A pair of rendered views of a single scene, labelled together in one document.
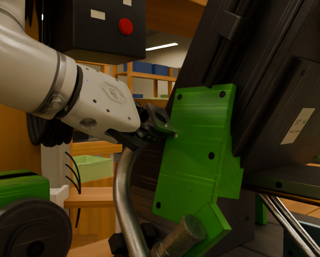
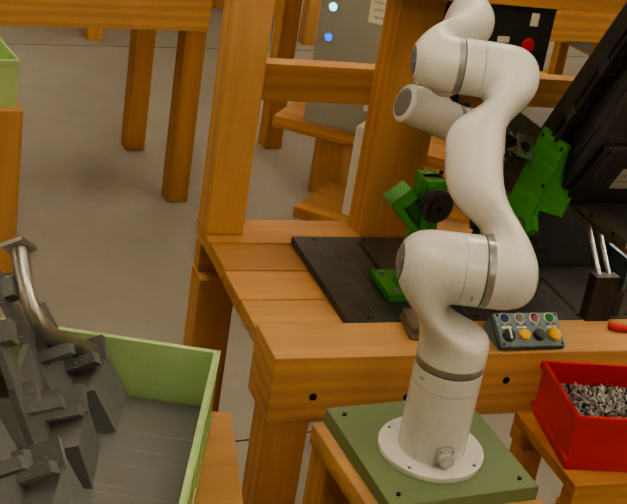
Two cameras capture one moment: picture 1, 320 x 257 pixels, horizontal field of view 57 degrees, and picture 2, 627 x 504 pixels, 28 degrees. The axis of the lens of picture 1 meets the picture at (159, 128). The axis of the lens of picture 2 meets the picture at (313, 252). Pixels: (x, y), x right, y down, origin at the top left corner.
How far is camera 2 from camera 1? 238 cm
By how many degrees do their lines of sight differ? 28
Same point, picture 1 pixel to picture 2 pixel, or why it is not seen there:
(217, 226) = (530, 227)
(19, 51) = (446, 117)
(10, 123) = not seen: hidden behind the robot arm
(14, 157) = (411, 135)
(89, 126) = not seen: hidden behind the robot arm
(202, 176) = (534, 196)
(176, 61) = not seen: outside the picture
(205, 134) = (545, 170)
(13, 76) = (440, 128)
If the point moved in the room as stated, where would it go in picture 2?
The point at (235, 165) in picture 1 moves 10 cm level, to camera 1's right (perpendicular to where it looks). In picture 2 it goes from (562, 195) to (607, 207)
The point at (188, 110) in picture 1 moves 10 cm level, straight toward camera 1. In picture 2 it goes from (543, 148) to (528, 159)
